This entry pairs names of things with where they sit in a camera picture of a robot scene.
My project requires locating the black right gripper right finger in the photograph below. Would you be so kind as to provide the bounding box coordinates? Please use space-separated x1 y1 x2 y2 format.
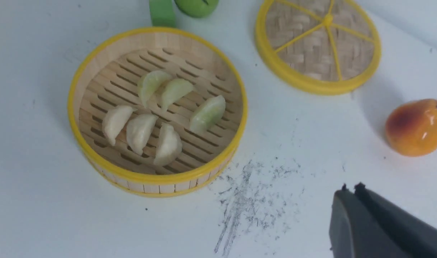
354 183 437 258

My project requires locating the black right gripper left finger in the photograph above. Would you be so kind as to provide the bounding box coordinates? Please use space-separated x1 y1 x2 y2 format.
329 184 411 258

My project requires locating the green dumpling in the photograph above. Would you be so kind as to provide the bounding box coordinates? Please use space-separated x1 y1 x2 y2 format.
137 70 174 108
161 78 194 112
189 95 225 134

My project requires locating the white dumpling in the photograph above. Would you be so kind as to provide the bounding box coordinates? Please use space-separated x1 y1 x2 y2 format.
126 113 158 155
102 105 136 146
154 123 182 167

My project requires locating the woven steamer lid yellow rim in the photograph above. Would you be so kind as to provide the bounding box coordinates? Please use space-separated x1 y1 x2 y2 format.
255 0 381 95

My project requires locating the bamboo steamer tray yellow rim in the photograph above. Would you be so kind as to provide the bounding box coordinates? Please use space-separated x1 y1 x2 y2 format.
67 27 248 197

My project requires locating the orange toy pear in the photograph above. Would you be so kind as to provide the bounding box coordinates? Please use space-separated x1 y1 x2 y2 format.
385 99 437 157

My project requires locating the green toy watermelon ball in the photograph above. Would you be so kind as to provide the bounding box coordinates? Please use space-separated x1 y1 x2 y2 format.
174 0 219 18

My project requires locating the green foam cube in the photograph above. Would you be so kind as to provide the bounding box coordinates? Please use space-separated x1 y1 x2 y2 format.
148 0 177 28

